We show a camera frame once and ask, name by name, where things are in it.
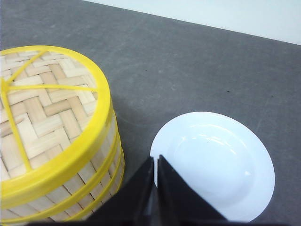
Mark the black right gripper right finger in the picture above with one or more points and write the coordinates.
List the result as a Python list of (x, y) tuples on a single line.
[(179, 204)]

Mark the front bamboo steamer basket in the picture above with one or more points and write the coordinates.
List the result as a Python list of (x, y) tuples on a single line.
[(106, 193)]

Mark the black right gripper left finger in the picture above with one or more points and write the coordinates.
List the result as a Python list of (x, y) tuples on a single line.
[(128, 206)]

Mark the bamboo steamer basket one bun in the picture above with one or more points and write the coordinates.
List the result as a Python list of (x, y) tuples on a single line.
[(68, 179)]

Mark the white ceramic plate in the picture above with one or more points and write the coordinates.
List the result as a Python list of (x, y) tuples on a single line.
[(221, 159)]

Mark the woven bamboo steamer lid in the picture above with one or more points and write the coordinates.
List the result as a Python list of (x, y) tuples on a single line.
[(38, 82)]

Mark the bamboo steamer basket two buns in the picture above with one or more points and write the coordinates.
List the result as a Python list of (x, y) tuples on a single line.
[(88, 190)]

